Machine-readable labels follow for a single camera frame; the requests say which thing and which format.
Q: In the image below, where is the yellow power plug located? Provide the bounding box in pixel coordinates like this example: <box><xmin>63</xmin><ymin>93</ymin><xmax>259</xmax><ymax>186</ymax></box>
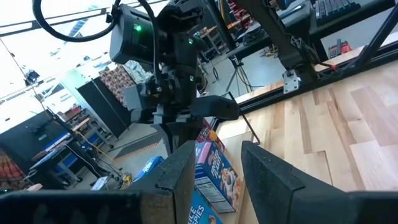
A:
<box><xmin>119</xmin><ymin>174</ymin><xmax>133</xmax><ymax>189</ymax></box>

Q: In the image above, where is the black looped cable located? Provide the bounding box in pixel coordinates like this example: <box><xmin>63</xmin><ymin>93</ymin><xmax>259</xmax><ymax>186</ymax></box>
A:
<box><xmin>32</xmin><ymin>0</ymin><xmax>156</xmax><ymax>44</ymax></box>

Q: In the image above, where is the black partition wall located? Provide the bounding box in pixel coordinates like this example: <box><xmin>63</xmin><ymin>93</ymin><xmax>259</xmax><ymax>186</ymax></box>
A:
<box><xmin>76</xmin><ymin>77</ymin><xmax>133</xmax><ymax>139</ymax></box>

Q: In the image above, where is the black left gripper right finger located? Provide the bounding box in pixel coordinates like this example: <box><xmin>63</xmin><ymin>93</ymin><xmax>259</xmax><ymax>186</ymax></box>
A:
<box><xmin>241</xmin><ymin>140</ymin><xmax>398</xmax><ymax>224</ymax></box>

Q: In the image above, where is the silver mounting bracket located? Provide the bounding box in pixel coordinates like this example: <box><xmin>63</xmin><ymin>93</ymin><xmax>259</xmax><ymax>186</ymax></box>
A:
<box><xmin>282</xmin><ymin>70</ymin><xmax>302</xmax><ymax>95</ymax></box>

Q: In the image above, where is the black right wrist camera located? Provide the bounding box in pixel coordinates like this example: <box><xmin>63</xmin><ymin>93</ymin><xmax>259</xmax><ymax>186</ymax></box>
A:
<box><xmin>198</xmin><ymin>95</ymin><xmax>241</xmax><ymax>121</ymax></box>

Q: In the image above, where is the light patterned cloth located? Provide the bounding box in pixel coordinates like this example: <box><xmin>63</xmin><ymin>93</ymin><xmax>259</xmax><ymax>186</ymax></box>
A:
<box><xmin>124</xmin><ymin>58</ymin><xmax>153</xmax><ymax>85</ymax></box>

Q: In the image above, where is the black ceiling camera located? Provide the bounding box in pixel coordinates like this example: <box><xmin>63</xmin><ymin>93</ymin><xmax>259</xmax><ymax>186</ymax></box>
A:
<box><xmin>24</xmin><ymin>70</ymin><xmax>40</xmax><ymax>86</ymax></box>

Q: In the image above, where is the black computer desk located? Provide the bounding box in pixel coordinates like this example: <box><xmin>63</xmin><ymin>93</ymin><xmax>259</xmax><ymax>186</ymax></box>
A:
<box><xmin>273</xmin><ymin>0</ymin><xmax>397</xmax><ymax>37</ymax></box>

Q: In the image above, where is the black aluminium table frame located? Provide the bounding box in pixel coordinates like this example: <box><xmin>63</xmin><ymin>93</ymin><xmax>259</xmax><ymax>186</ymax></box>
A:
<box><xmin>205</xmin><ymin>0</ymin><xmax>398</xmax><ymax>114</ymax></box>

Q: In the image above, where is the black tripod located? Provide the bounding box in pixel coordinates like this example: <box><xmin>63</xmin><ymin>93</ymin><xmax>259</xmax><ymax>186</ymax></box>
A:
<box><xmin>224</xmin><ymin>55</ymin><xmax>249</xmax><ymax>94</ymax></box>

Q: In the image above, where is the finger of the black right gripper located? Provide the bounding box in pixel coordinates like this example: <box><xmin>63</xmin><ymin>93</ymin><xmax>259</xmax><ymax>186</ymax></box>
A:
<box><xmin>151</xmin><ymin>124</ymin><xmax>178</xmax><ymax>156</ymax></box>
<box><xmin>174</xmin><ymin>120</ymin><xmax>205</xmax><ymax>150</ymax></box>

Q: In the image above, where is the brown dotted cloth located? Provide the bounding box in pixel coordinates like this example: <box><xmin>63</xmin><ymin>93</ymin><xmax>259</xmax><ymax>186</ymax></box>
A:
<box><xmin>98</xmin><ymin>64</ymin><xmax>131</xmax><ymax>108</ymax></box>

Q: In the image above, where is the red tool case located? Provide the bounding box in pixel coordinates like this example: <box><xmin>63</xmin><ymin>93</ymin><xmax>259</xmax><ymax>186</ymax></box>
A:
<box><xmin>327</xmin><ymin>39</ymin><xmax>353</xmax><ymax>59</ymax></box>

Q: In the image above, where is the Rice Krispies cereal box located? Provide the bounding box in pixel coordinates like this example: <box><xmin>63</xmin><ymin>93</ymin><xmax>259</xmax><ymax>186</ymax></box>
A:
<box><xmin>188</xmin><ymin>188</ymin><xmax>224</xmax><ymax>224</ymax></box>

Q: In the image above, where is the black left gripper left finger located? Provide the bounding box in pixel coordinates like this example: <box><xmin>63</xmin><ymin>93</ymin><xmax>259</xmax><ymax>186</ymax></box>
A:
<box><xmin>0</xmin><ymin>140</ymin><xmax>197</xmax><ymax>224</ymax></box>

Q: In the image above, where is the Raisin Bran cereal box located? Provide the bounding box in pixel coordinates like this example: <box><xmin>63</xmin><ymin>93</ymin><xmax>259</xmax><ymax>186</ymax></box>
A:
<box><xmin>195</xmin><ymin>119</ymin><xmax>226</xmax><ymax>154</ymax></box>

